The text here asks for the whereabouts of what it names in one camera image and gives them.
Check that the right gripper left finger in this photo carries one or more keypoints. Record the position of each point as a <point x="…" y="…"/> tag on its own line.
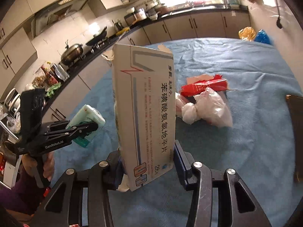
<point x="105" y="176"/>

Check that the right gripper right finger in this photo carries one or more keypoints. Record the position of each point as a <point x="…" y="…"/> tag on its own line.
<point x="198" y="178"/>

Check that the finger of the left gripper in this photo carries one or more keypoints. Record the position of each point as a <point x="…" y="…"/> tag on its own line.
<point x="57" y="131"/>

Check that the green white tissue pack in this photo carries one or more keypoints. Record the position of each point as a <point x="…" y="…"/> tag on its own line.
<point x="85" y="115"/>

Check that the white tissue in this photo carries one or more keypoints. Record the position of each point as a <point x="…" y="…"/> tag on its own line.
<point x="186" y="110"/>

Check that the white plastic bag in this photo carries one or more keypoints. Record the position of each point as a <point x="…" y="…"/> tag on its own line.
<point x="212" y="108"/>

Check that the red torn packaging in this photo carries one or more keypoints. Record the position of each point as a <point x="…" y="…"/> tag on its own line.
<point x="198" y="84"/>

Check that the white medicine box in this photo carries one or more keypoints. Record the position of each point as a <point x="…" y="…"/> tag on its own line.
<point x="143" y="81"/>

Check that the upper kitchen cabinets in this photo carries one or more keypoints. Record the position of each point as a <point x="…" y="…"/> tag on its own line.
<point x="16" y="15"/>

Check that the kitchen cabinets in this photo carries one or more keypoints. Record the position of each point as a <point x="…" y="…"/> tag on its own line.
<point x="16" y="15"/>
<point x="212" y="23"/>

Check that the lower kitchen cabinets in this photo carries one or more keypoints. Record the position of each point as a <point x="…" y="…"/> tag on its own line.
<point x="212" y="23"/>

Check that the blue table cloth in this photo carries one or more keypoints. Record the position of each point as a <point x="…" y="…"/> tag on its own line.
<point x="256" y="138"/>

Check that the steel lidded wok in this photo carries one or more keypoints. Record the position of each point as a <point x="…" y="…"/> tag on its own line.
<point x="72" y="53"/>

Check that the black frying pan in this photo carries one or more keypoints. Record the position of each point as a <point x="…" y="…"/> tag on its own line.
<point x="98" y="38"/>

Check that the range hood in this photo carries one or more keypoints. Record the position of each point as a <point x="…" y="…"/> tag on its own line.
<point x="50" y="15"/>

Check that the yellow plastic bag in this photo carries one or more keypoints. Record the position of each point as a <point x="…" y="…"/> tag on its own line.
<point x="247" y="33"/>

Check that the blue plastic bag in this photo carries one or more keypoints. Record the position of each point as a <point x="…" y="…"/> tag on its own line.
<point x="262" y="37"/>

